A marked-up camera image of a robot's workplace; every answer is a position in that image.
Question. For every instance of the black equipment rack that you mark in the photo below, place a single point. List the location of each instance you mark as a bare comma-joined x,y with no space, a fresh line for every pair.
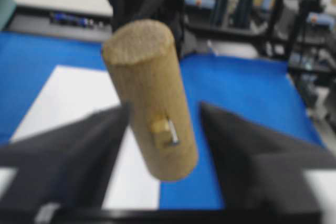
260,40

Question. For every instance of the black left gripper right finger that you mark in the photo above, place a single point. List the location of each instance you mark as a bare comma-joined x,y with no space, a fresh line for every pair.
264,171

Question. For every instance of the wooden mallet hammer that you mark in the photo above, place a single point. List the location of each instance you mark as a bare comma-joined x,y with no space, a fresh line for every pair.
143,65

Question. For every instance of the grey-green backdrop curtain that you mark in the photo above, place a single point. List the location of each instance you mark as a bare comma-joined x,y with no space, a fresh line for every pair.
8,7

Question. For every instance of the blue table mat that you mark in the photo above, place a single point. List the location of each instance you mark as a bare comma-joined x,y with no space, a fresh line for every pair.
259,90

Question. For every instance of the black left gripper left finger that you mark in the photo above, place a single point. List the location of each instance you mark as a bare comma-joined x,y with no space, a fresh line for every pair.
69,166

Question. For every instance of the white paper sheet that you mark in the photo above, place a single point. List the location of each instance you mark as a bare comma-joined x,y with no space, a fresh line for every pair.
72,93

